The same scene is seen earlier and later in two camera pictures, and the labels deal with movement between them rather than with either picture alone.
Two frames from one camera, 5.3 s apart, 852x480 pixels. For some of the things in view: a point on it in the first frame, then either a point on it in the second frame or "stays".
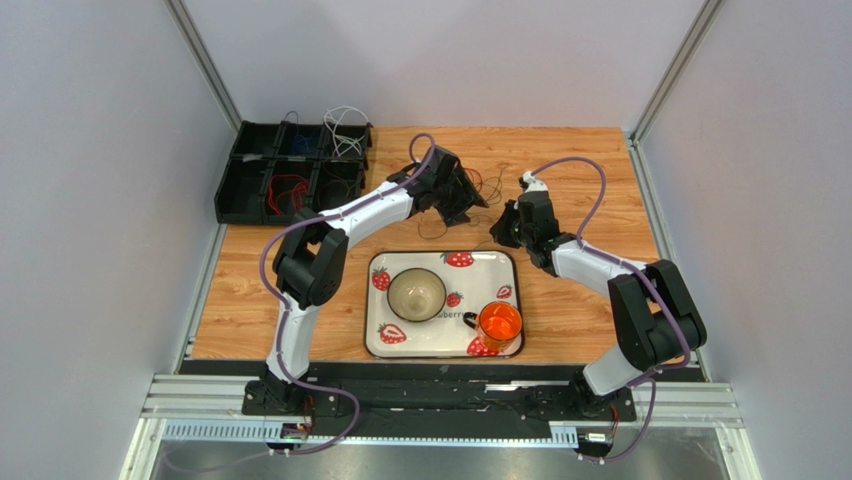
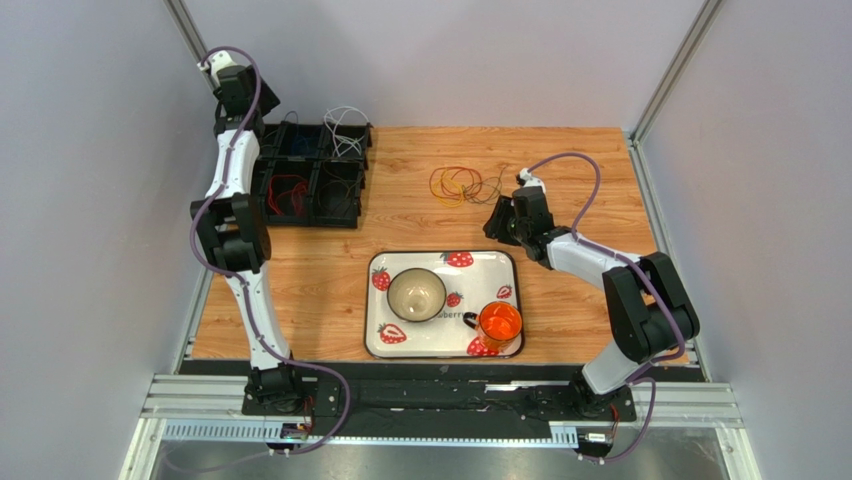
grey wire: x=432 y=238 to x=289 y=113
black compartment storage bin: x=279 y=166 stays
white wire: x=353 y=107 stays
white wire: x=339 y=154 to x=333 y=136
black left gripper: x=468 y=197 to x=266 y=98
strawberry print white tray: x=471 y=280 stays
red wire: x=299 y=191 stays
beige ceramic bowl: x=416 y=295 stays
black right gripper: x=515 y=226 stays
